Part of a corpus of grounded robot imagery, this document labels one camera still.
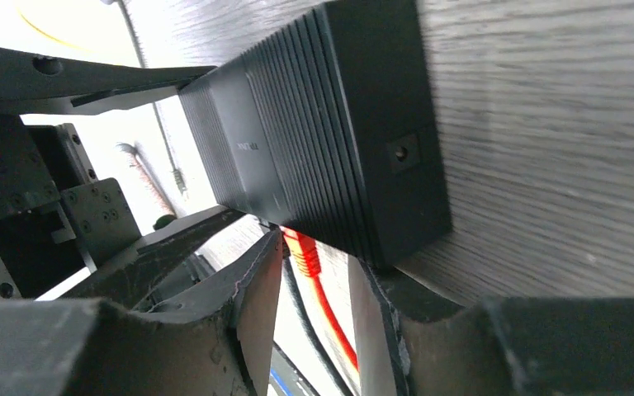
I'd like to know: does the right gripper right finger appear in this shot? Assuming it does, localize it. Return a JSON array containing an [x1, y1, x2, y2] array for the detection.
[[348, 258, 634, 395]]

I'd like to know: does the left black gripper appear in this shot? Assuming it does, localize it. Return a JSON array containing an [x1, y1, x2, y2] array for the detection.
[[0, 48, 244, 309]]

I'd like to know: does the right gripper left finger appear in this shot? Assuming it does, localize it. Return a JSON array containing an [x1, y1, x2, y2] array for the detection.
[[0, 230, 282, 395]]

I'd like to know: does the blue ethernet cable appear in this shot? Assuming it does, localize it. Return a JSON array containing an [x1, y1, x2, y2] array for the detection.
[[268, 369, 296, 396]]

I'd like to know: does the black ethernet cable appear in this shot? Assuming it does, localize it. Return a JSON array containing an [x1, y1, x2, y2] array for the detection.
[[262, 218, 355, 396]]

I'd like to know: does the grey cable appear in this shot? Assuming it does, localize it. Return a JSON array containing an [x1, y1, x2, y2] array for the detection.
[[114, 0, 189, 196]]

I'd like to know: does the red ethernet cable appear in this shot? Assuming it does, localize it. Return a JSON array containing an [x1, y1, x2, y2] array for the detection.
[[282, 227, 361, 374]]

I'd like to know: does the ribbed black network switch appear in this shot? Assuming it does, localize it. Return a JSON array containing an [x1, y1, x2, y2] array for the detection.
[[179, 1, 452, 268]]

